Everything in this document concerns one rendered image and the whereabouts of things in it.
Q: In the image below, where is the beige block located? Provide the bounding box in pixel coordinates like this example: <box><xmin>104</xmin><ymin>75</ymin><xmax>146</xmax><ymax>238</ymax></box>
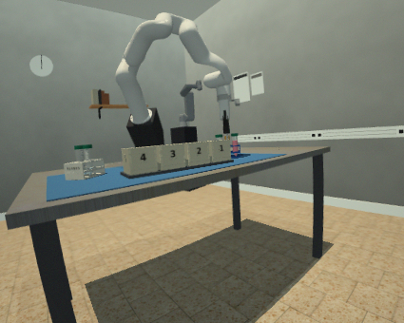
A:
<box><xmin>156</xmin><ymin>143</ymin><xmax>186</xmax><ymax>171</ymax></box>
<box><xmin>122</xmin><ymin>146</ymin><xmax>158</xmax><ymax>176</ymax></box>
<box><xmin>184</xmin><ymin>142</ymin><xmax>210</xmax><ymax>166</ymax></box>
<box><xmin>207</xmin><ymin>140</ymin><xmax>231</xmax><ymax>162</ymax></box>

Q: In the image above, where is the blue bench mat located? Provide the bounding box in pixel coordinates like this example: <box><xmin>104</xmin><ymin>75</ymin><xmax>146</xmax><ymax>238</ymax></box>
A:
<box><xmin>47</xmin><ymin>153</ymin><xmax>287</xmax><ymax>201</ymax></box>

